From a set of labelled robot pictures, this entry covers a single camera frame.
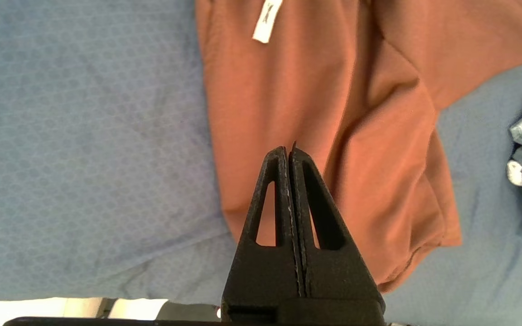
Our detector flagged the rust brown shorts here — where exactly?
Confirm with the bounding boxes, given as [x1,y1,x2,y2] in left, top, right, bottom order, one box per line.
[195,0,522,294]

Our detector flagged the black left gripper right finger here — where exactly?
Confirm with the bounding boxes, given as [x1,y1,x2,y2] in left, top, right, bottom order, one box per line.
[288,142,387,326]

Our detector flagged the blue bed sheet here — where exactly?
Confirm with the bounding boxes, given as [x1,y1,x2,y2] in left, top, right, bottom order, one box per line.
[0,0,522,326]

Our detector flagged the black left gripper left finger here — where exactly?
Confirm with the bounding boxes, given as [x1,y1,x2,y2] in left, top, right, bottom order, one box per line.
[221,146,305,326]

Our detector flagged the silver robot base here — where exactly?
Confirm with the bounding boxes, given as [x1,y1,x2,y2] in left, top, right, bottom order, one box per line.
[155,301,223,322]

